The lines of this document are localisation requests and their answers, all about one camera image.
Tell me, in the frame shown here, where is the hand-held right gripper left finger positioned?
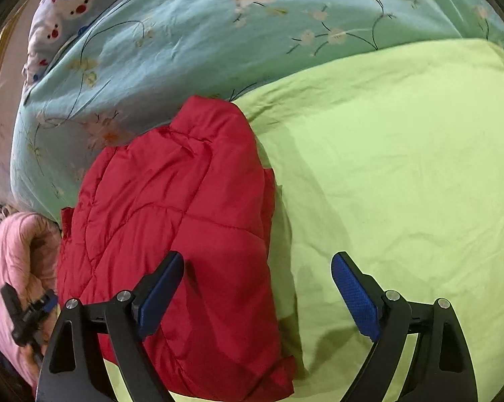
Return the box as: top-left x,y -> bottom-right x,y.
35,250 -> 186,402

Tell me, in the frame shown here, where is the red quilted jacket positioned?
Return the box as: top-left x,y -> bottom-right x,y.
56,95 -> 297,396

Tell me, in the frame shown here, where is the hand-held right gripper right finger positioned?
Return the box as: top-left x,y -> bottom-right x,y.
331,251 -> 479,402

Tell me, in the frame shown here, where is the light green bed sheet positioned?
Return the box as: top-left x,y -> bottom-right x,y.
103,39 -> 504,402

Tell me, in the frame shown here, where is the pink quilt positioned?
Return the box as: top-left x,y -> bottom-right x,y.
0,211 -> 65,386

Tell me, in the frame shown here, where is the bear print pillow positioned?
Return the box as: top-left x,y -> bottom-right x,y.
23,0 -> 152,88

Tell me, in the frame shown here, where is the blue floral quilt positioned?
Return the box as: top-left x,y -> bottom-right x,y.
10,0 -> 504,223

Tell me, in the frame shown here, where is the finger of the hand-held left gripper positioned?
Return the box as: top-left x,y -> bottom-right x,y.
23,294 -> 60,328
0,282 -> 30,347

